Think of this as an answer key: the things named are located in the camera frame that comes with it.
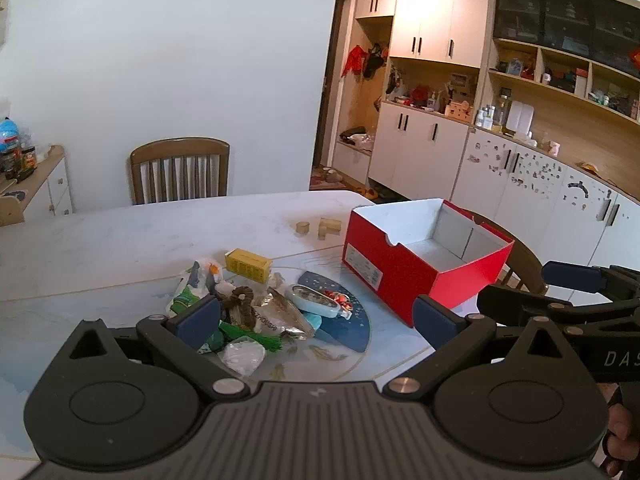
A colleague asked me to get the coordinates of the red garment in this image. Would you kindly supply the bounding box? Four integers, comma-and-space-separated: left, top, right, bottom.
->
342, 44, 367, 79

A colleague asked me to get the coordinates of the yellow rectangular box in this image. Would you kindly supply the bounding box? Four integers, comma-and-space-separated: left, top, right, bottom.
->
224, 248, 272, 282

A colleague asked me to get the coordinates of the dark blue placemat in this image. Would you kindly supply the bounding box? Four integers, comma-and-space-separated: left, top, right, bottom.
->
294, 269, 374, 354

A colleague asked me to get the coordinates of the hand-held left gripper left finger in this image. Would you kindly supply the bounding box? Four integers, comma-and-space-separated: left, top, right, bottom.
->
62, 294, 251, 402

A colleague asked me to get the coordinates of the white wooden sideboard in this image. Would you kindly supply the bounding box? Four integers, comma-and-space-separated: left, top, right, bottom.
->
0, 144, 74, 227

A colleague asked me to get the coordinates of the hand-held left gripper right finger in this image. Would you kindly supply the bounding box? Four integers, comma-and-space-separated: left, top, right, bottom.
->
382, 294, 581, 399

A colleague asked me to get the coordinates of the brown wooden chair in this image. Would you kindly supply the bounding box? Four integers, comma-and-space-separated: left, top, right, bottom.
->
469, 211, 549, 297
130, 137, 231, 206

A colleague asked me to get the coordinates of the dark garment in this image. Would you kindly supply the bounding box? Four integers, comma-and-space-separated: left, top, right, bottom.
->
362, 42, 389, 79

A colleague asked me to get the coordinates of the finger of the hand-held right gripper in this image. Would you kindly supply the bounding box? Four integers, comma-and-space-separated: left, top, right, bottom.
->
541, 259, 640, 305
476, 284, 640, 330

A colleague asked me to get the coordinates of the dark door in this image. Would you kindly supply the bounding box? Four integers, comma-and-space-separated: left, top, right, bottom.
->
316, 0, 352, 182

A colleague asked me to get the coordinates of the white cardboard box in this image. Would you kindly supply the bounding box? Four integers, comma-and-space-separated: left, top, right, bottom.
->
342, 198, 516, 329

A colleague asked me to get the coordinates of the brown fuzzy item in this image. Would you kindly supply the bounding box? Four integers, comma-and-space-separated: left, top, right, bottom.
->
220, 285, 259, 329

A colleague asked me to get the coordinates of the white wall cabinet unit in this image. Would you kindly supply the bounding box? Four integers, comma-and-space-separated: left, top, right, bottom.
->
320, 0, 640, 283

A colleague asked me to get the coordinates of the patterned rug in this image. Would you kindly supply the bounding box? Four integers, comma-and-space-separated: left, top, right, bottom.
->
308, 164, 352, 191

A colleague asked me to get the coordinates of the person's right hand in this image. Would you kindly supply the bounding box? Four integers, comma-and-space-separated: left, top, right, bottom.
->
601, 384, 640, 479

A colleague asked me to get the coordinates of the wooden toy box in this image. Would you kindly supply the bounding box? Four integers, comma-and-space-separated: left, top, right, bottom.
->
444, 99, 474, 124

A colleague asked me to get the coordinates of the white printed plastic bag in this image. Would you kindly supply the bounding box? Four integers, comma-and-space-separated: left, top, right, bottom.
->
177, 258, 224, 306

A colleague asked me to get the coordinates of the green white packet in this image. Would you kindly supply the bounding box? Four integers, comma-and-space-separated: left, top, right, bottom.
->
166, 285, 202, 319

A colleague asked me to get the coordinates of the white oval case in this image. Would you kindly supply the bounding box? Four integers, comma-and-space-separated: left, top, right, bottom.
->
284, 284, 352, 319

